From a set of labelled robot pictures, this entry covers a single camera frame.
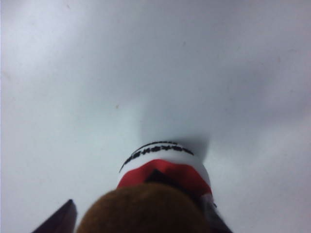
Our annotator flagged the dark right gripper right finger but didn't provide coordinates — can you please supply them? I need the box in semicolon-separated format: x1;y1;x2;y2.
203;193;234;233

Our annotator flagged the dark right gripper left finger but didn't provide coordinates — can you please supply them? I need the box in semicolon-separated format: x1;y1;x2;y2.
31;199;79;233

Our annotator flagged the brown plush kiwi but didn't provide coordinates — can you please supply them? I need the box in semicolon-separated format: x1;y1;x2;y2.
76;183;210;233

